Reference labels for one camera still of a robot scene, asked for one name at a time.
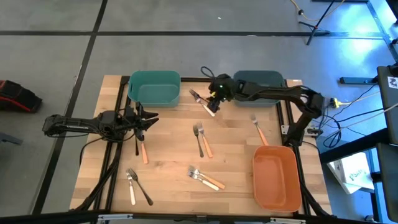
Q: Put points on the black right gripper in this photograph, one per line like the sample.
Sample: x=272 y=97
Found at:
x=224 y=87

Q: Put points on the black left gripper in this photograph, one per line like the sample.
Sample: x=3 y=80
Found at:
x=133 y=119

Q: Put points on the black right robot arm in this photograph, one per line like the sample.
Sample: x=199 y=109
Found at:
x=273 y=92

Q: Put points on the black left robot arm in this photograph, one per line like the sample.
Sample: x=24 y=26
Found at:
x=77 y=124

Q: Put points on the teal plastic bin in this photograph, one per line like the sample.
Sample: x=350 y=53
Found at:
x=155 y=93

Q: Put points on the blue-grey plastic bin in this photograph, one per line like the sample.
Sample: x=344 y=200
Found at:
x=267 y=78

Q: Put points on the orange plastic bin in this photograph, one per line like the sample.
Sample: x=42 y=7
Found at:
x=275 y=180

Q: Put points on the grey power adapter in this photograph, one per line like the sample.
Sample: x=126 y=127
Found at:
x=312 y=132

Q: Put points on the yellow plug connector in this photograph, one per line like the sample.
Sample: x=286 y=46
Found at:
x=334 y=102

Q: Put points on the black tripod stand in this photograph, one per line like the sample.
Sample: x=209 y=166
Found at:
x=317 y=29

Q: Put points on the red and black bag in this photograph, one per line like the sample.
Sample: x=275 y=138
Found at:
x=15 y=96

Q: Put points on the grey metal foot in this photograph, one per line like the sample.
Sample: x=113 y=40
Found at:
x=9 y=138

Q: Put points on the dark desk beam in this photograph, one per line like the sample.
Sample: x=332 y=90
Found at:
x=351 y=146

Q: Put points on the black floor bar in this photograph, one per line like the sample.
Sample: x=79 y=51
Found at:
x=357 y=81

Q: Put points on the white cardboard box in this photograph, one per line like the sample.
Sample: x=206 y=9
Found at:
x=351 y=174

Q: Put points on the black desk panel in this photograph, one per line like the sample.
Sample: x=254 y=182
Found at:
x=388 y=109
x=390 y=186

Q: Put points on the white printed sticker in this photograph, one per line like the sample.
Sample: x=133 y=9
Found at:
x=393 y=82

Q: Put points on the white mounting bracket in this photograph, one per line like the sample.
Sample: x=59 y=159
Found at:
x=284 y=130

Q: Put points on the black camera mount rail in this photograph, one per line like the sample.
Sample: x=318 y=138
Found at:
x=46 y=217

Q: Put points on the blue metal rail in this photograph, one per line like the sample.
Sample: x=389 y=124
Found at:
x=377 y=19

